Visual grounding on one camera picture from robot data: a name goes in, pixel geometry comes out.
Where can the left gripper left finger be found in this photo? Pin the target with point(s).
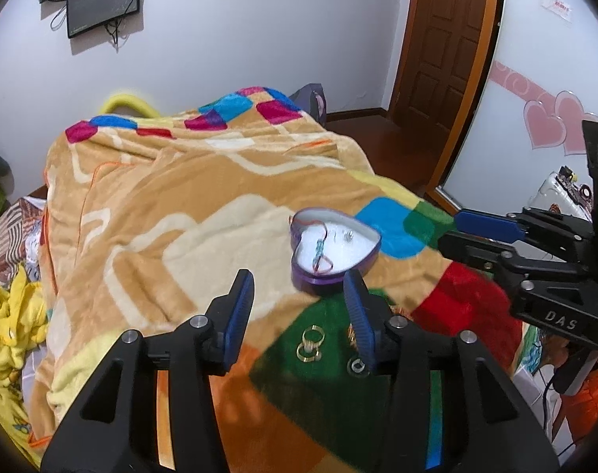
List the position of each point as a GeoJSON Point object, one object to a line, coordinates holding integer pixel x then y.
{"type": "Point", "coordinates": [112, 424]}

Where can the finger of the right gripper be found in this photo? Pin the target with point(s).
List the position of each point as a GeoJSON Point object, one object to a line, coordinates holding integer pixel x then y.
{"type": "Point", "coordinates": [486, 226]}
{"type": "Point", "coordinates": [511, 271]}

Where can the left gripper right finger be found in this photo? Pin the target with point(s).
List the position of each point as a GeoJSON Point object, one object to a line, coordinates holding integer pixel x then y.
{"type": "Point", "coordinates": [452, 407]}

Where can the yellow cloth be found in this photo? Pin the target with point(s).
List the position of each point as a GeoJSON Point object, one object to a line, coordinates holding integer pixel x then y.
{"type": "Point", "coordinates": [23, 326]}

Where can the white wardrobe with hearts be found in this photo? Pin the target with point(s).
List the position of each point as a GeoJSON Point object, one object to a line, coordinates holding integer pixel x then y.
{"type": "Point", "coordinates": [543, 83]}

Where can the purple heart-shaped tin box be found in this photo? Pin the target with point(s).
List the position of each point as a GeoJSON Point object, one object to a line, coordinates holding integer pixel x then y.
{"type": "Point", "coordinates": [326, 244]}

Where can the striped patterned cloth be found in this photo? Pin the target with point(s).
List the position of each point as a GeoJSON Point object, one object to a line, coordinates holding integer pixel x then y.
{"type": "Point", "coordinates": [20, 232]}

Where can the brown wooden door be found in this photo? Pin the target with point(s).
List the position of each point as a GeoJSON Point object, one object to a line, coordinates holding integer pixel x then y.
{"type": "Point", "coordinates": [444, 47]}

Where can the grey purple bag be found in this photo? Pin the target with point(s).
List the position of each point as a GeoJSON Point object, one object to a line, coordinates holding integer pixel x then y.
{"type": "Point", "coordinates": [311, 99]}

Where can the yellow curved pillow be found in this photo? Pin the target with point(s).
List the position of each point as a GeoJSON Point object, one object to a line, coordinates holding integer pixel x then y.
{"type": "Point", "coordinates": [131, 102]}

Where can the small wall monitor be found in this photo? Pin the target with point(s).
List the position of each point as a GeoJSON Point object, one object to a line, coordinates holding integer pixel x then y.
{"type": "Point", "coordinates": [85, 15]}

